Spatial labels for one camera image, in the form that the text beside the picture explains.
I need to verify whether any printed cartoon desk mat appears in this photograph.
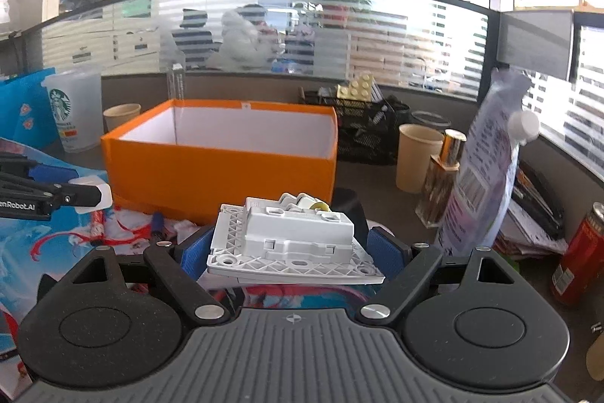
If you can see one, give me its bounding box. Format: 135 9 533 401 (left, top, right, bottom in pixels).
0 137 222 385

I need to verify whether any red drink can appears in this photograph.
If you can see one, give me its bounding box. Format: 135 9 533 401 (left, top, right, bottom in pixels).
551 202 604 307

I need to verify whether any yellow studded block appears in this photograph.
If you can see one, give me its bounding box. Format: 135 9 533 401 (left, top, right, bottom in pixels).
336 74 379 102

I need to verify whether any small beige paper cup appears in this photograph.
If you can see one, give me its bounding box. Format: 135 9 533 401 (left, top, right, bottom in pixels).
103 103 142 134

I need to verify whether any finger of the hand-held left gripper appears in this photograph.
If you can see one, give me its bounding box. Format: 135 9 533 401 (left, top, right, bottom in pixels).
0 152 39 183
45 177 114 215

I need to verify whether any clear acrylic sign stand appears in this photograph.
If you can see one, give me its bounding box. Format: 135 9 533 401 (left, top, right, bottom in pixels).
167 63 190 102

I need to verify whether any white wall switch module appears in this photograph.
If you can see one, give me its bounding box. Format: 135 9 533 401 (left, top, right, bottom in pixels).
206 193 387 286

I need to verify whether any black office chair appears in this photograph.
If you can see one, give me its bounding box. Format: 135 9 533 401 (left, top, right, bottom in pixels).
171 9 219 69

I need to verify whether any grey computer monitor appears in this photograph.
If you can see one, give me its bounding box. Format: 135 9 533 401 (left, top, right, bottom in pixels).
498 9 575 81

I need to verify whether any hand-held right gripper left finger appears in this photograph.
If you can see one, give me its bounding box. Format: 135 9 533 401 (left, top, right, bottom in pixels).
71 224 230 326

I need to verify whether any clear plastic cup green logo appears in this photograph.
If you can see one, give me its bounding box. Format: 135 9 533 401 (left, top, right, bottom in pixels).
42 70 103 153

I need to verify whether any blue black pen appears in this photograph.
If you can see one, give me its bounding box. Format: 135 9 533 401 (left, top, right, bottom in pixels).
150 212 167 244

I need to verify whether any purple refill pouch white cap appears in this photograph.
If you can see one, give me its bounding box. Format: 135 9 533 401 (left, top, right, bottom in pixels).
436 68 541 259

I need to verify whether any stack of papers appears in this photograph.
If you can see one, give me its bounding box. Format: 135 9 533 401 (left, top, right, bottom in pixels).
493 164 568 261

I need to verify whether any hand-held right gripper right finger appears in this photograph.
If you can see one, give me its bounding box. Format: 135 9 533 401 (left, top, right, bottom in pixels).
357 227 520 328

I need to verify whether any black mesh basket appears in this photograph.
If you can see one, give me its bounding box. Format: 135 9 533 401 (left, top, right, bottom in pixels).
299 86 403 165

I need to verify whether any gold capped perfume bottle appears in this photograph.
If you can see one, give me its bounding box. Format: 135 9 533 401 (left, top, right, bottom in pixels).
415 129 468 228

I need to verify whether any striped glass partition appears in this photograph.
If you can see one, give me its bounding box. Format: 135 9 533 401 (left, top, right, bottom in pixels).
40 0 492 102

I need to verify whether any orange cardboard box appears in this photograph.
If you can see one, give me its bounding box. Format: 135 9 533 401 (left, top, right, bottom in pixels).
100 99 339 227

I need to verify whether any tall beige paper cup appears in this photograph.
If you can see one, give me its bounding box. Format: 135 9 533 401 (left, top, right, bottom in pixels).
395 124 445 195

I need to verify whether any blue paper bag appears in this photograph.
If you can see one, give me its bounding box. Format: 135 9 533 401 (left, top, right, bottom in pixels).
0 68 62 150

